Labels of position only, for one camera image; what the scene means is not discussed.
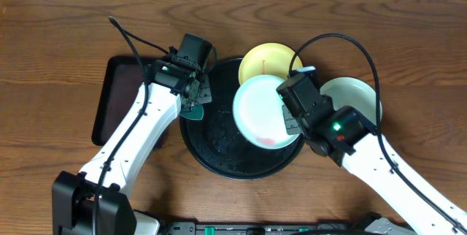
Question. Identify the round black tray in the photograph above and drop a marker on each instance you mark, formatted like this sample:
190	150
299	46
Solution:
217	144

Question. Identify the yellow plate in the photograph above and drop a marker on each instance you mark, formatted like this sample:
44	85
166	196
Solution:
268	58

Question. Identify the dark rectangular tray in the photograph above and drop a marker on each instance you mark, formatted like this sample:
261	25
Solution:
120	87

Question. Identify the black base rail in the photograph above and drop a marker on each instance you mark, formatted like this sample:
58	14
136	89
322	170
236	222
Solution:
370	223

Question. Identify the green yellow sponge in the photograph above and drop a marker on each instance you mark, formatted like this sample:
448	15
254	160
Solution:
192	112

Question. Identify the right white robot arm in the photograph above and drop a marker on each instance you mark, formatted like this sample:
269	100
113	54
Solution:
425	209

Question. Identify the light green plate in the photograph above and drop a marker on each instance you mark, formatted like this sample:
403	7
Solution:
257	113
348	91

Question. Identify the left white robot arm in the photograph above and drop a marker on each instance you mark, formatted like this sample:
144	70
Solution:
96	199

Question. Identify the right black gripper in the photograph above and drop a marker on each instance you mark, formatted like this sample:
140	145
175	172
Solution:
290	128

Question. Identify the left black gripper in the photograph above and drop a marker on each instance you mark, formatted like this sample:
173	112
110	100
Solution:
201	94

